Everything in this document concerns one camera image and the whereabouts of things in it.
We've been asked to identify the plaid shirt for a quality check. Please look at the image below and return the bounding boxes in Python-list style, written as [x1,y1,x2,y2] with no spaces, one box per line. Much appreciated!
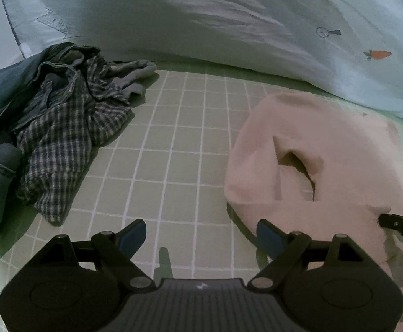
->
[15,53,133,227]

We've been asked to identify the blue denim jeans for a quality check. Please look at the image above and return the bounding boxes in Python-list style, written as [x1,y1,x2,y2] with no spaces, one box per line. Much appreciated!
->
[0,42,98,263]

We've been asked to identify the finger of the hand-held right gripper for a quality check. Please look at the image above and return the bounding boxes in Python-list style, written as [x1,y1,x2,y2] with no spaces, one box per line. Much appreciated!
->
[378,213,403,243]

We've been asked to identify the green grid bed sheet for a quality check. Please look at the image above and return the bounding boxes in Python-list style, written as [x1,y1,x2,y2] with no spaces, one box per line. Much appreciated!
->
[0,60,403,332]

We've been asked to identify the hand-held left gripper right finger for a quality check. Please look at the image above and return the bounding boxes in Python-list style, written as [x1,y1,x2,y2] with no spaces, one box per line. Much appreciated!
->
[248,219,370,292]

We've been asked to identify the grey garment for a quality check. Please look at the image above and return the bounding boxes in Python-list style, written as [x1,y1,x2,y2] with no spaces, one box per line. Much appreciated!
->
[106,60,159,105]

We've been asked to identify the light blue carrot print quilt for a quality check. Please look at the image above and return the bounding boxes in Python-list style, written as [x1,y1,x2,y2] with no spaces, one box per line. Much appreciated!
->
[0,0,403,123]

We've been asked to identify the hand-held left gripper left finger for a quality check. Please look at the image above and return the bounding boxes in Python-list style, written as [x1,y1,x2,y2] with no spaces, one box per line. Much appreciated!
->
[35,219,155,293]

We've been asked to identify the pink garment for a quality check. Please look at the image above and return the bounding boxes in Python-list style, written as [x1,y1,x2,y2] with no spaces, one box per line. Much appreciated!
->
[224,92,403,332]

